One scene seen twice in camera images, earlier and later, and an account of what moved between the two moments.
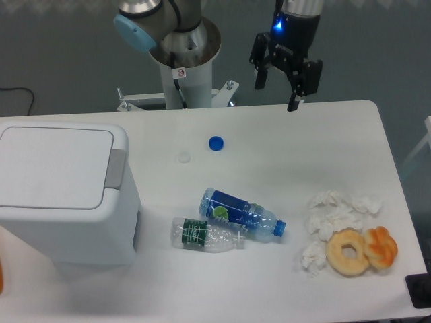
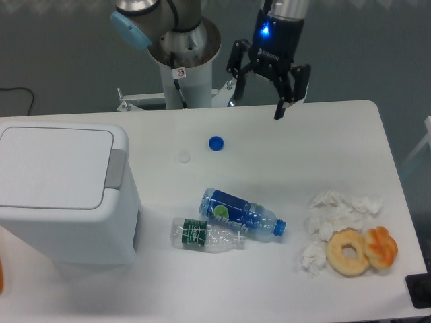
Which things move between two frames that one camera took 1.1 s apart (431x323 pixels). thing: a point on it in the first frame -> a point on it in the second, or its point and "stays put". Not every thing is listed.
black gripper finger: (258, 58) -> (239, 48)
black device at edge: (419, 287) stays put
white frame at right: (427, 122) stays put
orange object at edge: (1, 280) stays put
